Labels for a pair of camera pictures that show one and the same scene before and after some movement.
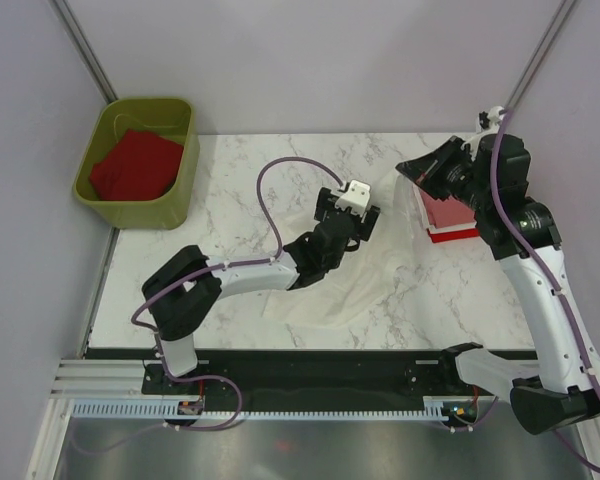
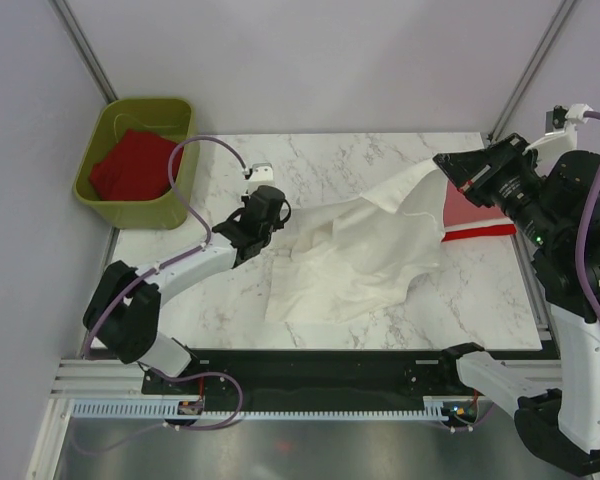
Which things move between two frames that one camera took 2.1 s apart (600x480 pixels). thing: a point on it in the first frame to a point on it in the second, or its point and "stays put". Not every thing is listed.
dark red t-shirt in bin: x=140 y=166 stays put
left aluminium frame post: x=84 y=48 stays put
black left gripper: x=362 y=230 to x=277 y=225
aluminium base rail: x=84 y=379 stays put
